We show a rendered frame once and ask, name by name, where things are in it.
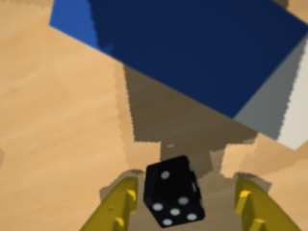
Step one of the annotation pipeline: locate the black die with white pips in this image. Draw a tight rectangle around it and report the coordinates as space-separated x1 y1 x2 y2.
143 155 205 228

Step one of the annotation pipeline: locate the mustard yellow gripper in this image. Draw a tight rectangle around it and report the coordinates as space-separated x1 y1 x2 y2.
79 176 301 231

